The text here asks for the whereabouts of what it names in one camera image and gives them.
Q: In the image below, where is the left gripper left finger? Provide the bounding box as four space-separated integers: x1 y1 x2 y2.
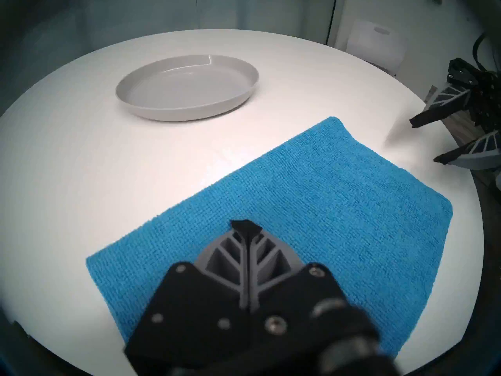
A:
124 221 251 376

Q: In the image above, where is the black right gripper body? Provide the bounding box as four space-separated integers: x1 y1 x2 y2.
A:
468 72 501 134

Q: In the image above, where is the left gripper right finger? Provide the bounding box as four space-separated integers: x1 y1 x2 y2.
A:
249 221 396 376

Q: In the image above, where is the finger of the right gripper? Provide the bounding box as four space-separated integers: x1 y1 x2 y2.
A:
434 131 501 170
409 58 480 129

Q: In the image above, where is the blue cloth napkin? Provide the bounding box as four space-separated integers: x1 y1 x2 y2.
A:
85 117 454 358

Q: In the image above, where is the grey round plate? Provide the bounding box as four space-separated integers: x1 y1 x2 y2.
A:
115 55 260 122

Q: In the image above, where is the white plastic chair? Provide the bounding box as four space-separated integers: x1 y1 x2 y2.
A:
346 21 407 76

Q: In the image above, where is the thin right camera cable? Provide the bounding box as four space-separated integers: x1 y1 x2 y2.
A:
472 33 489 71

